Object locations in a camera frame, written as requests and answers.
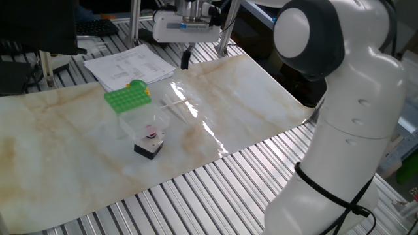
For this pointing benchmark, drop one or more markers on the black monitor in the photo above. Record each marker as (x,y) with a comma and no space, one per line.
(32,26)

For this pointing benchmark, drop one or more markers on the clear pipette box green rack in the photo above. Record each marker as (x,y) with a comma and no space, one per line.
(127,98)

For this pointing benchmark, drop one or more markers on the metal shelf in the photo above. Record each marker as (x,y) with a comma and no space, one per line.
(258,14)

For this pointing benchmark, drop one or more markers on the short aluminium post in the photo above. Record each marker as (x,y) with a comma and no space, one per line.
(47,70)

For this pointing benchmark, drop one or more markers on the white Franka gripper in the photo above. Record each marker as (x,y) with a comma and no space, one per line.
(160,27)

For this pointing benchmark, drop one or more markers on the silver wrist camera blue cap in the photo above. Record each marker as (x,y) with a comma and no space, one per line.
(189,26)

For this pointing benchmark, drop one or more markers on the stack of printed paper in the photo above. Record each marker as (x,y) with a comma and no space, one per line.
(130,65)

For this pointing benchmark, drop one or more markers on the black device case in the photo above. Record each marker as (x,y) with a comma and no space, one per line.
(13,78)

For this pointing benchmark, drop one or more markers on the green plastic object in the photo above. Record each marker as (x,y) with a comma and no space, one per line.
(409,169)

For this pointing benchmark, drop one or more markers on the black keyboard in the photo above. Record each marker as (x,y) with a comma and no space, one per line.
(98,27)

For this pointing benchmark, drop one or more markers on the aluminium frame post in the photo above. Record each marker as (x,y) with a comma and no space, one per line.
(227,29)
(134,23)

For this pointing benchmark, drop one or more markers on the metal binder clip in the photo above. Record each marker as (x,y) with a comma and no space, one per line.
(414,192)

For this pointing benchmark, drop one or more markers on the red push button switch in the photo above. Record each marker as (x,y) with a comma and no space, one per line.
(148,147)

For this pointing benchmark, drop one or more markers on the whitish large pipette tip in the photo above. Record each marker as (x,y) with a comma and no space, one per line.
(176,103)

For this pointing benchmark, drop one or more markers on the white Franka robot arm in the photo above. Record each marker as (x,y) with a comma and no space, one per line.
(343,130)

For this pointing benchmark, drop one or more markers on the green button yellow box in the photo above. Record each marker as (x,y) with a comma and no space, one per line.
(138,84)

